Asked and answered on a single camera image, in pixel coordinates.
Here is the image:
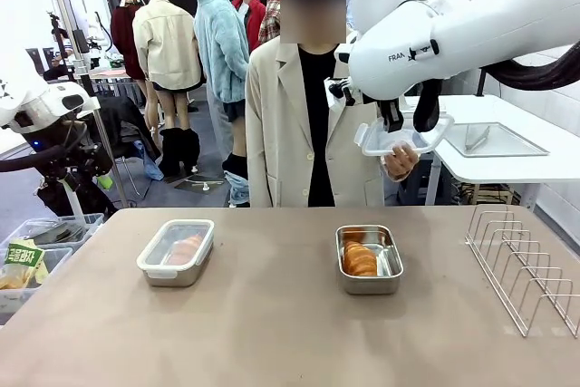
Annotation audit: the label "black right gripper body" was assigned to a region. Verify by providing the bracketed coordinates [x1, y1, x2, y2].
[378, 97, 405, 121]

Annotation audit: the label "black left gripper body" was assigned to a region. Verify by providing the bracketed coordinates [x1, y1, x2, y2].
[47, 144, 113, 179]

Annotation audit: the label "clear plastic clip lid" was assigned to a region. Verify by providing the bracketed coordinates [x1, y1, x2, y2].
[136, 218, 216, 278]
[354, 112, 456, 158]

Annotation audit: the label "golden croissant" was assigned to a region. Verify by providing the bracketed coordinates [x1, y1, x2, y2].
[343, 240, 378, 277]
[167, 235, 203, 266]

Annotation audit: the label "perforated metal tray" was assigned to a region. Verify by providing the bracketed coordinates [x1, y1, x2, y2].
[446, 121, 550, 158]

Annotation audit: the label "rectangular steel container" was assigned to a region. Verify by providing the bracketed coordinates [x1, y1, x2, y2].
[334, 224, 404, 295]
[143, 241, 214, 288]

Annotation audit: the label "person's right forearm beige sleeve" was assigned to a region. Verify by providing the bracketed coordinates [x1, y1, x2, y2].
[246, 132, 274, 208]

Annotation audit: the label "person's left hand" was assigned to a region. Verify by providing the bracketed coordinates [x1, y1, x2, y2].
[382, 141, 421, 183]

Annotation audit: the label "silver metal stand pole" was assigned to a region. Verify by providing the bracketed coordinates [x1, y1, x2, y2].
[85, 64, 131, 209]

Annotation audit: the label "blue cloth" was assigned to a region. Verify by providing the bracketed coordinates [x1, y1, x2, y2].
[133, 140, 165, 182]

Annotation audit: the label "black jacket on chair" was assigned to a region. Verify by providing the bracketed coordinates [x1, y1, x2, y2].
[92, 96, 162, 166]

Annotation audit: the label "clear plastic bin with utensils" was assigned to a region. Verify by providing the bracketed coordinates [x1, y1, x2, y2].
[0, 213, 105, 250]

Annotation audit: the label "clear plastic bin with snacks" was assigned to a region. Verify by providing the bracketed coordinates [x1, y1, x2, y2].
[0, 246, 74, 315]

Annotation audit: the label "person in beige blazer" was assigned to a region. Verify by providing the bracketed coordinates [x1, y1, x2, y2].
[244, 0, 395, 208]

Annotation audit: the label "green snack bag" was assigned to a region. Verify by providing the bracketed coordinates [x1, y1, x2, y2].
[0, 238, 49, 291]

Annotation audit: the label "mannequin in dark red dress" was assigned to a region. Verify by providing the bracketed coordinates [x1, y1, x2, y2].
[108, 0, 149, 98]

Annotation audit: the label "blue jeans on mannequin legs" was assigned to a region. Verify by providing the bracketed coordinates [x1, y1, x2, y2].
[221, 153, 252, 208]

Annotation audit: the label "mannequin in beige jacket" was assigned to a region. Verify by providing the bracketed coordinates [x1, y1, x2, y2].
[131, 0, 204, 134]

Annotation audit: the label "white side table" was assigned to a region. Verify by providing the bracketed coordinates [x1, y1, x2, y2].
[402, 94, 580, 207]

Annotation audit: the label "mannequin in red jacket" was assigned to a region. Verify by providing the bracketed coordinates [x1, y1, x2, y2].
[230, 0, 267, 57]

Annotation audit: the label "mannequin in blue fleece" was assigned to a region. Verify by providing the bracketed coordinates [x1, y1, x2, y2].
[193, 0, 255, 170]

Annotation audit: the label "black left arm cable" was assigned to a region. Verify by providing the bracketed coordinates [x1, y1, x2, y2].
[0, 121, 90, 175]

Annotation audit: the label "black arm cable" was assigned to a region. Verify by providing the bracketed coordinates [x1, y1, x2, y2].
[0, 121, 90, 175]
[413, 40, 580, 134]

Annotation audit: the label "flat mannequin base plate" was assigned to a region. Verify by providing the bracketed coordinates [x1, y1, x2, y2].
[174, 177, 227, 195]

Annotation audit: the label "black camera tripod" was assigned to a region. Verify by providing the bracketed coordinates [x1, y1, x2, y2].
[44, 10, 76, 84]

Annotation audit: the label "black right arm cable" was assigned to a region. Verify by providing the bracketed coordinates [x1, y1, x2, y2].
[413, 40, 580, 134]

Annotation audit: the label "metal wire lid rack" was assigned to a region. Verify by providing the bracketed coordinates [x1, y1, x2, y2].
[465, 209, 580, 338]

